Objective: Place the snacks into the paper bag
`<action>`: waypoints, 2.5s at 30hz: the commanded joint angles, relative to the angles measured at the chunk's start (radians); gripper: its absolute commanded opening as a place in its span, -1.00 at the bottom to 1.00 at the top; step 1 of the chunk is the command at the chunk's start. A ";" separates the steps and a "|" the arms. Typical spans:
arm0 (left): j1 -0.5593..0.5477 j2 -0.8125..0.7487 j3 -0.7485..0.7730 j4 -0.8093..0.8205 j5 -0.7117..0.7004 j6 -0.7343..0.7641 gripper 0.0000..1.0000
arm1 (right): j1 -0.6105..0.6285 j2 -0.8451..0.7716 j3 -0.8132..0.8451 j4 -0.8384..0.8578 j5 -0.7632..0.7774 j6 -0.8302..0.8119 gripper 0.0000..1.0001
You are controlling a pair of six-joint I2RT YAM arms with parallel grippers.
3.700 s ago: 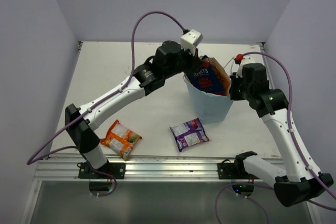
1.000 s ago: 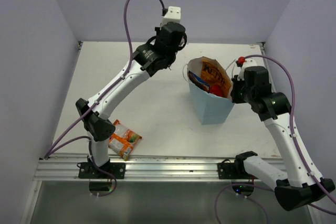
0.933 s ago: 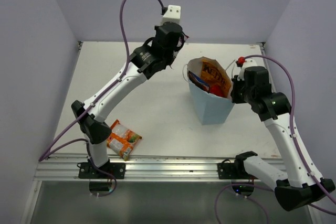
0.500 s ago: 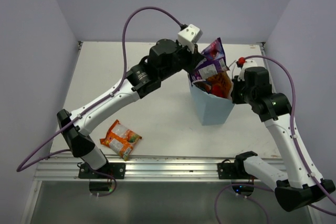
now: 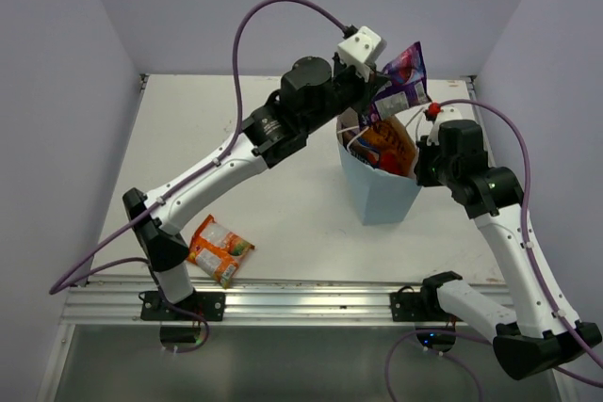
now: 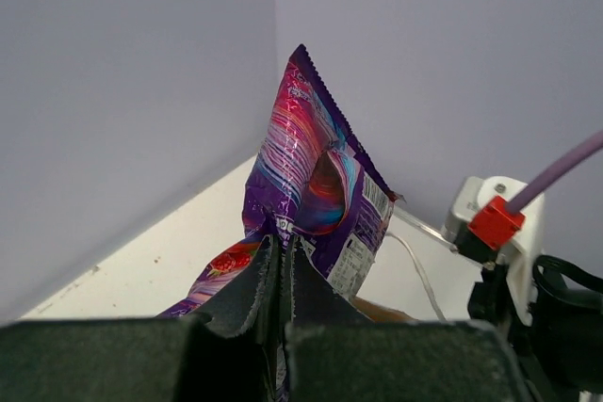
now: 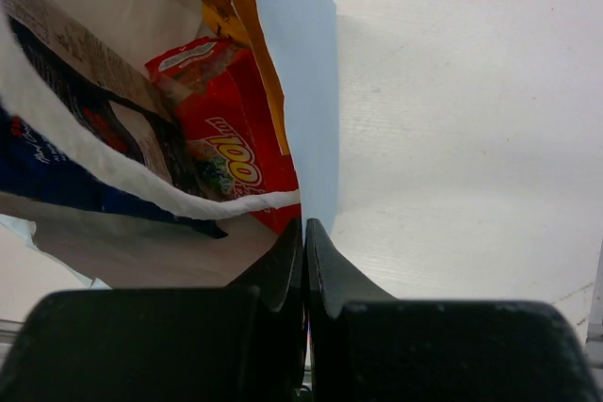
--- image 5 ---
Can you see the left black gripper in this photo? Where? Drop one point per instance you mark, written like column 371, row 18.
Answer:
column 365, row 88

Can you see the aluminium mounting rail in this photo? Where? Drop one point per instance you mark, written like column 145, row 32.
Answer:
column 114, row 302

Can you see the yellow Kettle chips bag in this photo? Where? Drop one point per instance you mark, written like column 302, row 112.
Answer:
column 390, row 136

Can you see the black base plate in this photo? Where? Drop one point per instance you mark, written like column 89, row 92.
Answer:
column 409, row 305
column 208, row 305

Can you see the orange snack packet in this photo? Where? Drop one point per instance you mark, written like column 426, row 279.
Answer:
column 217, row 251

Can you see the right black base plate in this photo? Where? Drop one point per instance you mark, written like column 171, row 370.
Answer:
column 409, row 305

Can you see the red emergency knob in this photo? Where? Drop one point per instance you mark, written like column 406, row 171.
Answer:
column 432, row 111

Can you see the light blue paper bag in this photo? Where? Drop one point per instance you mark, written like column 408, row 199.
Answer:
column 378, row 197

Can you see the purple snack packet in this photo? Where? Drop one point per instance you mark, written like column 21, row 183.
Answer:
column 406, row 87

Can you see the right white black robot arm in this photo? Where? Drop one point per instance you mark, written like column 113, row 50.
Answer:
column 541, row 331

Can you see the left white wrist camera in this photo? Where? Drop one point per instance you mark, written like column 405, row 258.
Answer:
column 360, row 48

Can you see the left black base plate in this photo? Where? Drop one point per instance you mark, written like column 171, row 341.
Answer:
column 208, row 305

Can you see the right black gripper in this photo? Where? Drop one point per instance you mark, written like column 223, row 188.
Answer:
column 423, row 178

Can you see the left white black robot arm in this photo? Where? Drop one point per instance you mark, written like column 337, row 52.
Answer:
column 310, row 95

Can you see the red gummy candy bag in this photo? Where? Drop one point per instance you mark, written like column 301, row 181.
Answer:
column 389, row 163

